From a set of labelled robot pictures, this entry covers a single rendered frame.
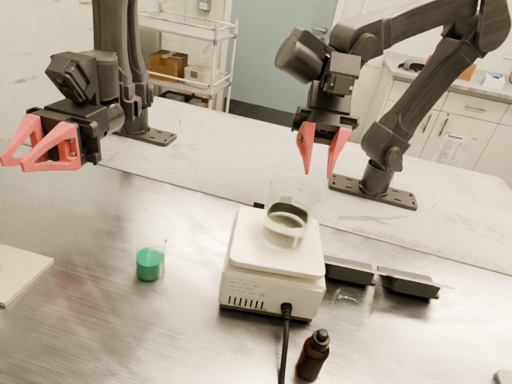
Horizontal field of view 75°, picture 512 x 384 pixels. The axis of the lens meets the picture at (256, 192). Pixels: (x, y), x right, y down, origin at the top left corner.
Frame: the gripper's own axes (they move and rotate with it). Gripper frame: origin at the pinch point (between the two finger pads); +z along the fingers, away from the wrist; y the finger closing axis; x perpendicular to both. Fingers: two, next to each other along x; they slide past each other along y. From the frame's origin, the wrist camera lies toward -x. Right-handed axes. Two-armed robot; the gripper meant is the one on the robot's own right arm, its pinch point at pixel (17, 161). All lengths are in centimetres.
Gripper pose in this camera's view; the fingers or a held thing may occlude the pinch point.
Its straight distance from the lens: 50.6
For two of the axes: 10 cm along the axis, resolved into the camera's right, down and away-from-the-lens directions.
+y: 9.6, 2.5, -1.0
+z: -2.1, 5.0, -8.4
